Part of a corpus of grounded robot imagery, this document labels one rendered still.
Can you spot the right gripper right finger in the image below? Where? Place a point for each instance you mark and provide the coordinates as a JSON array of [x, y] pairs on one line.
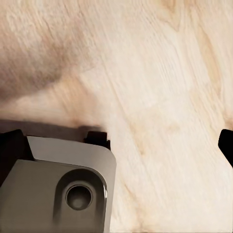
[[225, 143]]

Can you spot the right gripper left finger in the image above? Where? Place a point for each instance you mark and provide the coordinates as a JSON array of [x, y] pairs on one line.
[[12, 145]]

